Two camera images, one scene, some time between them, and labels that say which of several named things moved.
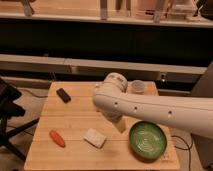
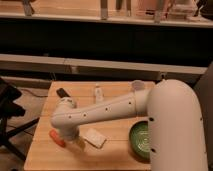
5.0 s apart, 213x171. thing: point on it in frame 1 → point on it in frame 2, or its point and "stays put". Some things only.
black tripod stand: x=8 y=108 stays put
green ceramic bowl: x=148 y=140 stays put
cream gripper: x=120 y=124 → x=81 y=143
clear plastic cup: x=138 y=86 stays put
